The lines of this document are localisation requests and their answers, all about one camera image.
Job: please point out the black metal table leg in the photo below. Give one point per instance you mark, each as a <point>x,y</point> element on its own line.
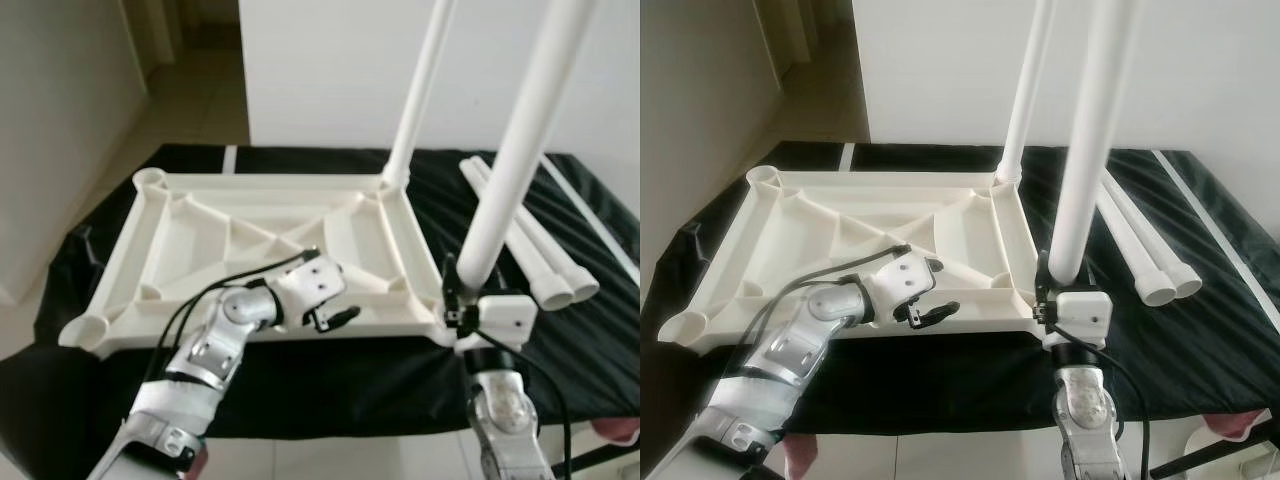
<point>600,460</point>
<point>1215,462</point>

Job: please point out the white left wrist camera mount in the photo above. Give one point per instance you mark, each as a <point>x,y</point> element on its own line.
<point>900,280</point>
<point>310,283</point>

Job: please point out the pink rounded object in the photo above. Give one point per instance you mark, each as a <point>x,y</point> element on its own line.
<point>618,428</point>
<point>1238,425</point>
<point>197,460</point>
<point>800,460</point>

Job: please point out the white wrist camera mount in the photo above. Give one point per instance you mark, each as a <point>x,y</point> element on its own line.
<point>310,283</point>
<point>1082,312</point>
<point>505,315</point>
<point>900,280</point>

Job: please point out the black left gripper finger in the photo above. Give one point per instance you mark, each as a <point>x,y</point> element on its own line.
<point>345,272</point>
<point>343,318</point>
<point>935,313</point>
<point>936,266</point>

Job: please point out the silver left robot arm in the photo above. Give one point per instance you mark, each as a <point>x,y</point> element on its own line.
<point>800,345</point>
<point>215,350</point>

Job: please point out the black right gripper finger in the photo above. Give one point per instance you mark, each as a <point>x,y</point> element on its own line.
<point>450,280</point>
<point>1042,275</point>

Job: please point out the white plastic table top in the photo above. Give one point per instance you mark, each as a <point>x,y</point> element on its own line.
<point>200,215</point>
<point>810,215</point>

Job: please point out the black tablecloth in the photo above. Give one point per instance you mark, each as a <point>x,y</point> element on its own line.
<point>950,390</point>
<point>320,390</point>

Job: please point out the white tape strip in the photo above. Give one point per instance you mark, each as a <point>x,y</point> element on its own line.
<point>229,158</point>
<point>1220,225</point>
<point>600,218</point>
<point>845,156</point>

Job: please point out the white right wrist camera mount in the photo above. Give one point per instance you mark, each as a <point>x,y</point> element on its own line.
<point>1082,312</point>
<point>505,315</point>

